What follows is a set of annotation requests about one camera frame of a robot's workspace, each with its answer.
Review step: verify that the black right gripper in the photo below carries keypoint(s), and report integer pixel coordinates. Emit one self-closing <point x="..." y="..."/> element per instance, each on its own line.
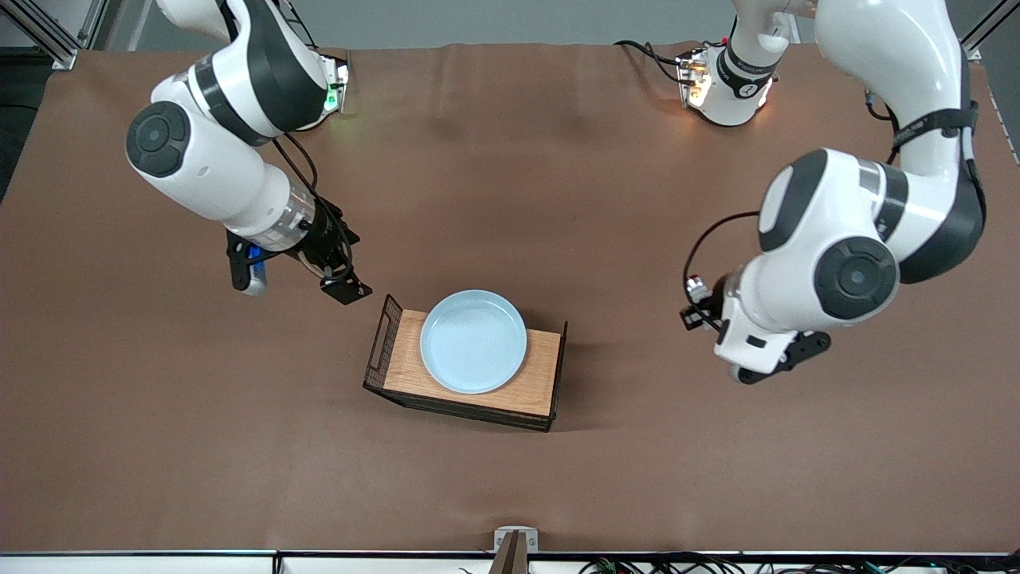
<point x="324" y="237"/>

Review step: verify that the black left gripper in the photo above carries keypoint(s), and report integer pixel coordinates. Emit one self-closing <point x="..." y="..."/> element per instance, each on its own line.
<point x="712" y="305"/>

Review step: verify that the light blue round plate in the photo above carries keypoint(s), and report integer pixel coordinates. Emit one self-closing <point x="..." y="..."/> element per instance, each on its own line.
<point x="474" y="343"/>

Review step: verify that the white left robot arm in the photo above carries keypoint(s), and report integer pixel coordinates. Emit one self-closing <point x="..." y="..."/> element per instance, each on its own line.
<point x="845" y="239"/>

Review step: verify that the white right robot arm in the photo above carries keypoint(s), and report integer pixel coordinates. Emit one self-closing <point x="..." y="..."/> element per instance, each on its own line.
<point x="207" y="171"/>

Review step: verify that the brown table cover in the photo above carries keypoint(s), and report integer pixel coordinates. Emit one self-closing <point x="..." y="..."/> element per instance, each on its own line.
<point x="239" y="478"/>

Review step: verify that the metal clamp bracket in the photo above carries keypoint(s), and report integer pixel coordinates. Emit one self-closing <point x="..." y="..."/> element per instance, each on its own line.
<point x="515" y="550"/>

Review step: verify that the white table edge rail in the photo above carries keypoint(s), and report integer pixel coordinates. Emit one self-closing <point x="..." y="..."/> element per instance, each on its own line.
<point x="159" y="564"/>

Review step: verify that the aluminium frame profile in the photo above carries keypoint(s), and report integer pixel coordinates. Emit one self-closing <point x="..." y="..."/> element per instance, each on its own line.
<point x="56" y="44"/>
<point x="982" y="32"/>

